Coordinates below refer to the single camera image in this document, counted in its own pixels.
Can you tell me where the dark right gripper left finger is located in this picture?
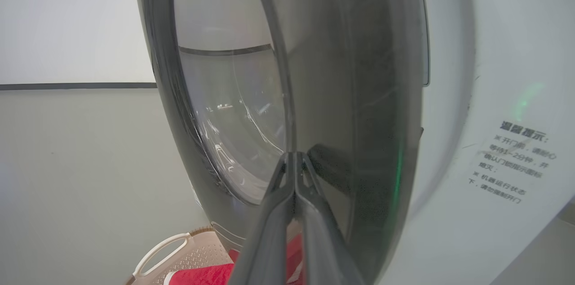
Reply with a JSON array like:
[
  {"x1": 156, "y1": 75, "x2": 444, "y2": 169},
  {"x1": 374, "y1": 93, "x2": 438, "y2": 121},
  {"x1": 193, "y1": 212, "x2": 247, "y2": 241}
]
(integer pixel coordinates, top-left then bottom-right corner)
[{"x1": 229, "y1": 152, "x2": 297, "y2": 285}]

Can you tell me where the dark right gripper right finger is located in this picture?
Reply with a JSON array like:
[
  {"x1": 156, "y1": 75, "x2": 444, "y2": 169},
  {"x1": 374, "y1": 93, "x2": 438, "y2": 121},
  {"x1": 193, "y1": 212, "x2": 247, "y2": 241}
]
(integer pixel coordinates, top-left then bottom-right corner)
[{"x1": 294, "y1": 152, "x2": 364, "y2": 285}]

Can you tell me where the red garment with white stripes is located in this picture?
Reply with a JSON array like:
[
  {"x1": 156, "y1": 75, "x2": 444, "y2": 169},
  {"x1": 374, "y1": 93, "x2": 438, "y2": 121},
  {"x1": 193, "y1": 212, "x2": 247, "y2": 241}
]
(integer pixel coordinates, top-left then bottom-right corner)
[{"x1": 164, "y1": 236, "x2": 306, "y2": 285}]

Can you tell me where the black glass washing machine door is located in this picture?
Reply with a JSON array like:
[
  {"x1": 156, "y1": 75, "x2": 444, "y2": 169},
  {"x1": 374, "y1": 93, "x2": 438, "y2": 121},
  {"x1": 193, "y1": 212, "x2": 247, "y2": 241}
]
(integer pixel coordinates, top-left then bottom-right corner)
[{"x1": 132, "y1": 0, "x2": 429, "y2": 285}]

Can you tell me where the cream laundry basket brown rim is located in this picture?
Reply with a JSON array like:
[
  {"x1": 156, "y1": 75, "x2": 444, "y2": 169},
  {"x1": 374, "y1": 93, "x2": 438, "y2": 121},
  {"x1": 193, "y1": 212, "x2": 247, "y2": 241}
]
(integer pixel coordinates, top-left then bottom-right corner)
[{"x1": 124, "y1": 227, "x2": 306, "y2": 285}]

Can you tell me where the white front-load washing machine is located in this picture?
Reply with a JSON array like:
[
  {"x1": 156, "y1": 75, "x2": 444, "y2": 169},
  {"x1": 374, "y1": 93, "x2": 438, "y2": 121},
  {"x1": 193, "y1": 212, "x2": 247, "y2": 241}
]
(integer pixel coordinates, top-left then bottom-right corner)
[{"x1": 377, "y1": 0, "x2": 575, "y2": 285}]

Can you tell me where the clear text notice sticker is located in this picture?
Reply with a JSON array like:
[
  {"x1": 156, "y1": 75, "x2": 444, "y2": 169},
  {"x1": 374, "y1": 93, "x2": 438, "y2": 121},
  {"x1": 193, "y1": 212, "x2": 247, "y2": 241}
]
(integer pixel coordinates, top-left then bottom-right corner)
[{"x1": 467, "y1": 121, "x2": 557, "y2": 205}]

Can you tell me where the dark wall baseboard strip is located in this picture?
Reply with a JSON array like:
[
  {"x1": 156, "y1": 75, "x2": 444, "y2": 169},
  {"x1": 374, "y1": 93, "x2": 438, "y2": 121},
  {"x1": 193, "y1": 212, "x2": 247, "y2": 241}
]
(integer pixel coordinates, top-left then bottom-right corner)
[{"x1": 0, "y1": 82, "x2": 157, "y2": 91}]

